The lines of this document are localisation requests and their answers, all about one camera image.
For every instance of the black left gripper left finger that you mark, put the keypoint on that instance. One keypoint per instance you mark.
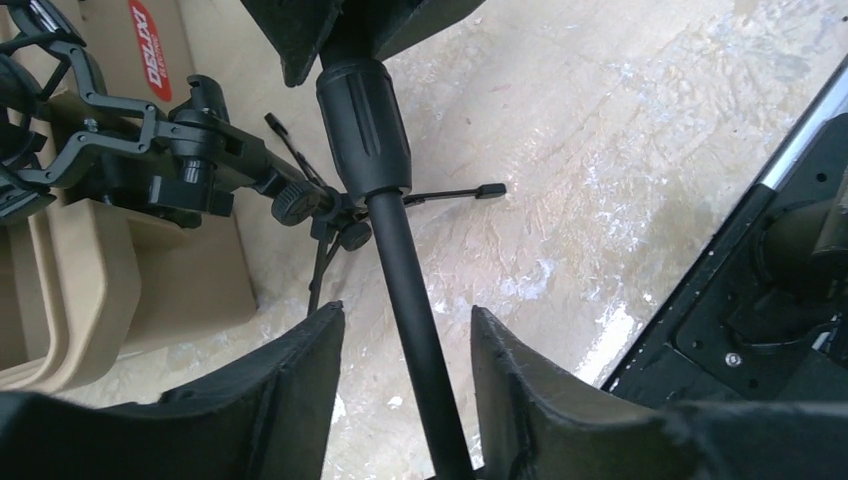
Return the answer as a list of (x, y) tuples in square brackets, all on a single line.
[(266, 415)]

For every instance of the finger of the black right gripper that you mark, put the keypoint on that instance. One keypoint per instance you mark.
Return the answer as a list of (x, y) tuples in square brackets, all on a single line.
[(296, 29), (398, 25)]

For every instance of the black tripod shock mount stand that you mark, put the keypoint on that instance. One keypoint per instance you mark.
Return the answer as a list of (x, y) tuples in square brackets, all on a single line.
[(198, 158)]

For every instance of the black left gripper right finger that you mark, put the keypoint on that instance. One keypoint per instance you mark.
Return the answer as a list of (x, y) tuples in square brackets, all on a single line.
[(538, 421)]

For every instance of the black round-base shock mount stand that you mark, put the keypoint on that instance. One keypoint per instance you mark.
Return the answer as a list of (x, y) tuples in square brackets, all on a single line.
[(372, 157)]

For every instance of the tan plastic tool case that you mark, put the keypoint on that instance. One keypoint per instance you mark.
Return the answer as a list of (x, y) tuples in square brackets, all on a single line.
[(90, 270)]

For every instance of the black mounting base plate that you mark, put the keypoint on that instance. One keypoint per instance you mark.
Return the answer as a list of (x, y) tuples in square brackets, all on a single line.
[(685, 354)]

